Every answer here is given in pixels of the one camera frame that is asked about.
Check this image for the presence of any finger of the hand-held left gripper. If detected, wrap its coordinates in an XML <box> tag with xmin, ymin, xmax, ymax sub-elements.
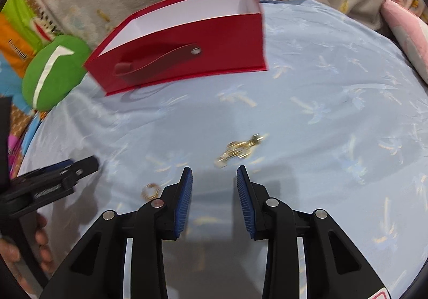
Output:
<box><xmin>20</xmin><ymin>156</ymin><xmax>100</xmax><ymax>197</ymax></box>

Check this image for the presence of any colourful cartoon blanket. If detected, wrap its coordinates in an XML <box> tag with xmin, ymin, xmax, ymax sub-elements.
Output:
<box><xmin>0</xmin><ymin>0</ymin><xmax>64</xmax><ymax>179</ymax></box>

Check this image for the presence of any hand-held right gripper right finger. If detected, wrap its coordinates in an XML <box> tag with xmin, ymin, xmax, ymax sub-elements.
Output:
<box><xmin>236</xmin><ymin>165</ymin><xmax>392</xmax><ymax>299</ymax></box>

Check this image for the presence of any red box with strap handle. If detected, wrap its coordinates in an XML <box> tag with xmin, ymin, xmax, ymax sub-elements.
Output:
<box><xmin>83</xmin><ymin>0</ymin><xmax>270</xmax><ymax>97</ymax></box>

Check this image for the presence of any person's left hand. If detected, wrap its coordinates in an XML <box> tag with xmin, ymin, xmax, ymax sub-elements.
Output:
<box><xmin>0</xmin><ymin>212</ymin><xmax>56</xmax><ymax>290</ymax></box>

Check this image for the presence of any rose gold hoop earring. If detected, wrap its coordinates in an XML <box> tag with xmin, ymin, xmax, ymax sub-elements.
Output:
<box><xmin>141</xmin><ymin>183</ymin><xmax>163</xmax><ymax>201</ymax></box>

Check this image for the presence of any light blue palm-print sheet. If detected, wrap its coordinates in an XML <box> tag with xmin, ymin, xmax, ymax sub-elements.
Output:
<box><xmin>15</xmin><ymin>0</ymin><xmax>428</xmax><ymax>299</ymax></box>

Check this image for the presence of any gold cuff bracelet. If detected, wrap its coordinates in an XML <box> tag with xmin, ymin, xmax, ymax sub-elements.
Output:
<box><xmin>214</xmin><ymin>133</ymin><xmax>268</xmax><ymax>168</ymax></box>

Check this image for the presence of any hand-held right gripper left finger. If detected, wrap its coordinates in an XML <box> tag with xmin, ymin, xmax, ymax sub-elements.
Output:
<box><xmin>40</xmin><ymin>166</ymin><xmax>193</xmax><ymax>299</ymax></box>

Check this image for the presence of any pink pillow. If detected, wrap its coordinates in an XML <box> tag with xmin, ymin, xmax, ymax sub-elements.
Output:
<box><xmin>381</xmin><ymin>0</ymin><xmax>428</xmax><ymax>84</ymax></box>

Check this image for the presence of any green round pillow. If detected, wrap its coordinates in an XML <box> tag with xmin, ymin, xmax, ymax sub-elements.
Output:
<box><xmin>22</xmin><ymin>35</ymin><xmax>92</xmax><ymax>112</ymax></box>

